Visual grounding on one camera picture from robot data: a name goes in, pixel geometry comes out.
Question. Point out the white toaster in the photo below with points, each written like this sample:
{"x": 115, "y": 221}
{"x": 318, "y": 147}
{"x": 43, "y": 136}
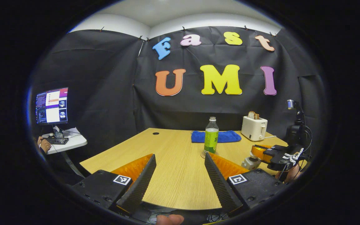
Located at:
{"x": 254, "y": 128}

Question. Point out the black keyboard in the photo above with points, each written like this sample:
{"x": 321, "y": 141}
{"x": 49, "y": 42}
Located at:
{"x": 57, "y": 141}

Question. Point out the bread slice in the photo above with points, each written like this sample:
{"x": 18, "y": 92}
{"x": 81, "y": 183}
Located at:
{"x": 253, "y": 115}

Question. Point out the blue towel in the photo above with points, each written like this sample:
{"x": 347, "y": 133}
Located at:
{"x": 228, "y": 137}

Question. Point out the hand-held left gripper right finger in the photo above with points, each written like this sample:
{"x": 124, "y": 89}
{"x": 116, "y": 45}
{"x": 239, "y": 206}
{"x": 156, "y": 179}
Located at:
{"x": 220, "y": 187}

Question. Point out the computer monitor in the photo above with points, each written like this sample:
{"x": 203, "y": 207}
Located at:
{"x": 52, "y": 106}

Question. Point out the small white side table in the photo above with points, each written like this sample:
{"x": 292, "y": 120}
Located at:
{"x": 73, "y": 143}

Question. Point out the green label water bottle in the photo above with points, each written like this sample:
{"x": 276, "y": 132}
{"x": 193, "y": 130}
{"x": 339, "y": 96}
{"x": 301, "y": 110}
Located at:
{"x": 211, "y": 140}

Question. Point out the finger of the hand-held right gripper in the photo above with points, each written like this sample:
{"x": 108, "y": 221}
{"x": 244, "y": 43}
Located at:
{"x": 280, "y": 151}
{"x": 284, "y": 164}

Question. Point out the white teacup lid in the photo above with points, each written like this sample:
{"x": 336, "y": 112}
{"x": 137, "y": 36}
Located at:
{"x": 255, "y": 158}

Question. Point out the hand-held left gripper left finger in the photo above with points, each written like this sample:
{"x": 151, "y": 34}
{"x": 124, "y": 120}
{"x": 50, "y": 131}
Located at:
{"x": 139, "y": 187}

